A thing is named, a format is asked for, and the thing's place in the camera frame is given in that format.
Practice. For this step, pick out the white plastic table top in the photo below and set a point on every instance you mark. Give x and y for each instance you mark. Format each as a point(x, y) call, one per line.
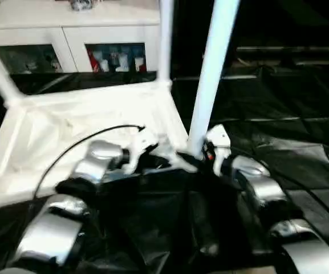
point(67, 114)

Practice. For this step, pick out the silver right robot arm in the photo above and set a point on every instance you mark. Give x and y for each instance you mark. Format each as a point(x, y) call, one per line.
point(267, 188)

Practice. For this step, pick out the red bottle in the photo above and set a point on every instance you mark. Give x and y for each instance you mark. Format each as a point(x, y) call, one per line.
point(94, 62)

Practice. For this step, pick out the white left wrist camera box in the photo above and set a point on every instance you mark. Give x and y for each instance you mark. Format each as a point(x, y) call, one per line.
point(141, 142)

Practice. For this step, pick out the white glass-door cabinet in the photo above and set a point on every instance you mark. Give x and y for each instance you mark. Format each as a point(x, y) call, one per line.
point(67, 31)

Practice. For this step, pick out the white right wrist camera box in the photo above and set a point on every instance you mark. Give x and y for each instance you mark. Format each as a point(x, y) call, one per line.
point(218, 137)

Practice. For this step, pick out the patterned mug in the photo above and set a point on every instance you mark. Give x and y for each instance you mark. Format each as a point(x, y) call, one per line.
point(81, 5)

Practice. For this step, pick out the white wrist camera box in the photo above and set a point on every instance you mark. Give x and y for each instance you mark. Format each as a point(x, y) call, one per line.
point(141, 142)
point(218, 137)

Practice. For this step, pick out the long dark metal bar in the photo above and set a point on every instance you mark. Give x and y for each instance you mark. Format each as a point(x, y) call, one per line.
point(295, 49)

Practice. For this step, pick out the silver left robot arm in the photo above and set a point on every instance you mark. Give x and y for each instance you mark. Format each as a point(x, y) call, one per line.
point(98, 160)

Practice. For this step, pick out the black shiny mat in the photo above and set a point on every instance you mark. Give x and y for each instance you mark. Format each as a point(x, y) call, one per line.
point(281, 100)

